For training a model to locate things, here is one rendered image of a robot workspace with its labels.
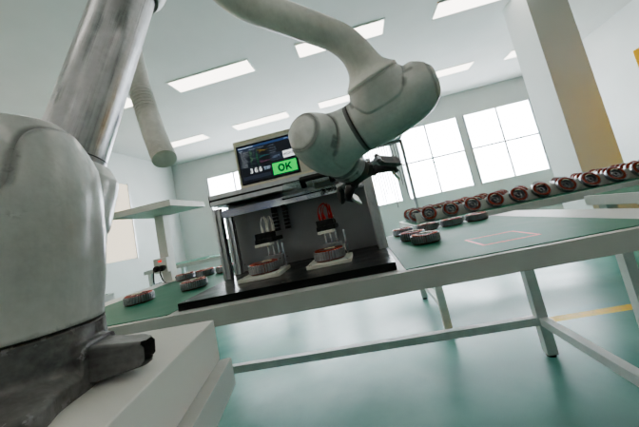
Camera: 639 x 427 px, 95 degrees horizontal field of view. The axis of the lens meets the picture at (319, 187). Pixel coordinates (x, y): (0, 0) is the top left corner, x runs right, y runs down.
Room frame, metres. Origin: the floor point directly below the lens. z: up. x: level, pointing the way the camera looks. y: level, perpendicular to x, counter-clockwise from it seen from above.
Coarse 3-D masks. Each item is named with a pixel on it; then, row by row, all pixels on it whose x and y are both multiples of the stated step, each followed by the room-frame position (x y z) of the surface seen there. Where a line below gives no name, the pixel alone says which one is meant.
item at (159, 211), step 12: (156, 204) 1.56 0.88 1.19; (168, 204) 1.55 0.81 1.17; (180, 204) 1.63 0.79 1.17; (192, 204) 1.76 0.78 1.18; (120, 216) 1.59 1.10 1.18; (132, 216) 1.64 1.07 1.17; (144, 216) 1.74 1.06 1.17; (156, 216) 1.85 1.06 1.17; (156, 228) 1.85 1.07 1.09; (168, 228) 1.89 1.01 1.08; (168, 240) 1.87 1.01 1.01; (168, 252) 1.86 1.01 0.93; (156, 264) 1.81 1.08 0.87; (168, 264) 1.82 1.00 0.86; (168, 276) 1.85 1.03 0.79
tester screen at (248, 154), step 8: (264, 144) 1.20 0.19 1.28; (272, 144) 1.19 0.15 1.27; (280, 144) 1.19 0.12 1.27; (288, 144) 1.18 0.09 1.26; (240, 152) 1.21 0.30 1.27; (248, 152) 1.20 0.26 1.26; (256, 152) 1.20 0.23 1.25; (264, 152) 1.20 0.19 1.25; (272, 152) 1.19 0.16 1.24; (240, 160) 1.21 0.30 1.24; (248, 160) 1.21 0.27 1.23; (256, 160) 1.20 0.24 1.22; (264, 160) 1.20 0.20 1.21; (280, 160) 1.19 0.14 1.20; (248, 168) 1.21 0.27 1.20; (264, 168) 1.20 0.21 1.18; (272, 168) 1.19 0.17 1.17; (248, 176) 1.21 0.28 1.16; (272, 176) 1.19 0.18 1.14
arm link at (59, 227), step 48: (0, 144) 0.25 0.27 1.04; (48, 144) 0.28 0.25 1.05; (0, 192) 0.24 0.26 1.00; (48, 192) 0.26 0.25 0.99; (96, 192) 0.32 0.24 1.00; (0, 240) 0.24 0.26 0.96; (48, 240) 0.26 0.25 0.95; (96, 240) 0.31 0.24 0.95; (0, 288) 0.24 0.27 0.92; (48, 288) 0.26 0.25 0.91; (96, 288) 0.31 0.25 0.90; (0, 336) 0.24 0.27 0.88
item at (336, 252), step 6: (330, 246) 1.09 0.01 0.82; (336, 246) 1.07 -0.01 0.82; (342, 246) 1.04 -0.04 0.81; (318, 252) 1.01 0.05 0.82; (324, 252) 0.99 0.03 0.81; (330, 252) 0.99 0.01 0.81; (336, 252) 0.99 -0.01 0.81; (342, 252) 1.01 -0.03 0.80; (318, 258) 1.01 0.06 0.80; (324, 258) 0.99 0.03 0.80; (330, 258) 0.99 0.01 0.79; (336, 258) 0.99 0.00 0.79
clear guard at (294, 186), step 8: (328, 176) 0.92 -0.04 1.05; (288, 184) 0.94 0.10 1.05; (296, 184) 0.93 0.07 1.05; (312, 184) 0.91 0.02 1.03; (320, 184) 0.90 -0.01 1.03; (328, 184) 0.89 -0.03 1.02; (288, 192) 0.92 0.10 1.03; (296, 192) 0.91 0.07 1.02; (304, 192) 0.90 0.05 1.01; (312, 192) 0.89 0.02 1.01
